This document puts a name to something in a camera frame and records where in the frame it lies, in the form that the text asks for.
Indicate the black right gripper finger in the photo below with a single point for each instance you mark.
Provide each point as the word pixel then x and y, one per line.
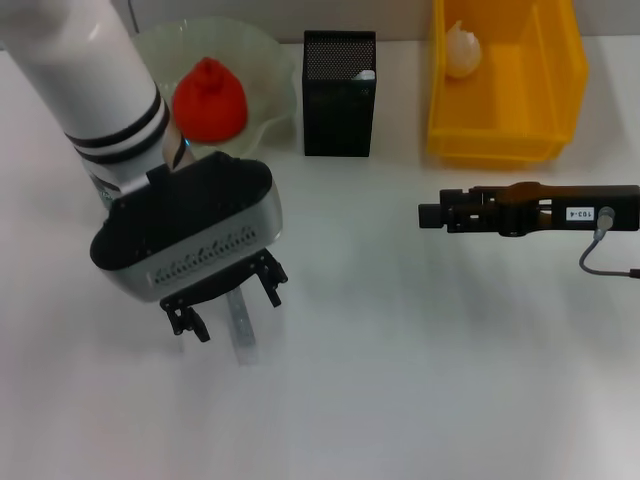
pixel 457 194
pixel 432 216

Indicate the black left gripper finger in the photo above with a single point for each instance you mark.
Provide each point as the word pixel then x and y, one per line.
pixel 272 282
pixel 187 322

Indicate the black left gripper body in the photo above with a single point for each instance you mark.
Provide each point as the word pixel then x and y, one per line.
pixel 215 287

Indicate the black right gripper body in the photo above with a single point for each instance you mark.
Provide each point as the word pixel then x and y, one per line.
pixel 575 207

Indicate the grey marker pen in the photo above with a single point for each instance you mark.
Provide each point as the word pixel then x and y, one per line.
pixel 244 330

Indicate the white paper ball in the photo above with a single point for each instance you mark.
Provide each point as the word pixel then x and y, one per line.
pixel 462 52

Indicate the green pen with white cap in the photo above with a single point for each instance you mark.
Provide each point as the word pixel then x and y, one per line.
pixel 366 75

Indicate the red-orange knitted toy orange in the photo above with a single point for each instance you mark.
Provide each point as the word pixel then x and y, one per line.
pixel 210 107

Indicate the black mesh pen holder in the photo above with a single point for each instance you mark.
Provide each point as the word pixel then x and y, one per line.
pixel 340 120

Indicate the green glass fruit plate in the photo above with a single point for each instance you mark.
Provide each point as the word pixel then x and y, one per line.
pixel 265 75

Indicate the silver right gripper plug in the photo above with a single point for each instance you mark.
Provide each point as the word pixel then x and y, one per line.
pixel 606 218

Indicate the yellow plastic bin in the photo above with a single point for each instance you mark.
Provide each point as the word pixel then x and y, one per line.
pixel 505 125

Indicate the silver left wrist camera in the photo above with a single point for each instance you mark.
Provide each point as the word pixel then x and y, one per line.
pixel 200 235

